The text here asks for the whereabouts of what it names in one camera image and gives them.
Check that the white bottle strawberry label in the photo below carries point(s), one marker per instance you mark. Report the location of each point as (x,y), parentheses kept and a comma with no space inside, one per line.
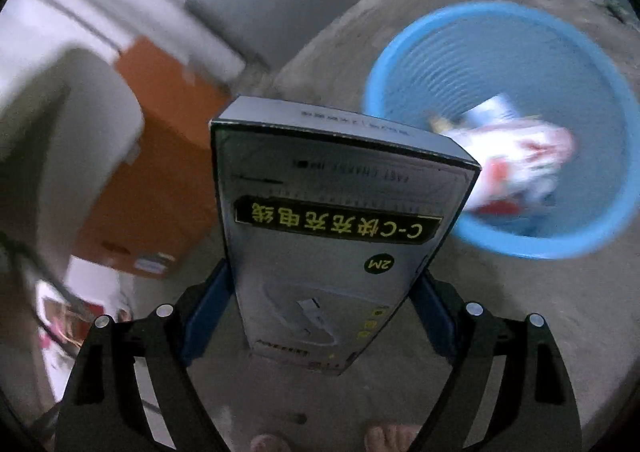
(515,157)

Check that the light grey rounded object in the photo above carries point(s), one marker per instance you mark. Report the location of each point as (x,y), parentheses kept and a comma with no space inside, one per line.
(65,142)

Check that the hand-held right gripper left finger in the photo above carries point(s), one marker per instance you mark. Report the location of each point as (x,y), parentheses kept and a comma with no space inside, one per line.
(210,312)

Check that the blue plastic basket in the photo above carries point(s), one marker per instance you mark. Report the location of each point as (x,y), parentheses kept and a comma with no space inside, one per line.
(425,57)

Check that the person's left foot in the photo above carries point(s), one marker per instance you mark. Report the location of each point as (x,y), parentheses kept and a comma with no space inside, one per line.
(270,444)

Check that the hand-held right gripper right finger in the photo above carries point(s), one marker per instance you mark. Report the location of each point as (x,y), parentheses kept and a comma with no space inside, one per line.
(435,317)

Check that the person's right foot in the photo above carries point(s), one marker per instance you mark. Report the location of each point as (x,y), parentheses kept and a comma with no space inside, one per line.
(392,439)

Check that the person's foot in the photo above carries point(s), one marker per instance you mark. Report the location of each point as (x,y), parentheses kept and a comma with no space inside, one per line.
(392,439)
(270,444)

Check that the orange box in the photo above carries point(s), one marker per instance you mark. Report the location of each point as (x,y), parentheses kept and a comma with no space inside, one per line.
(160,157)

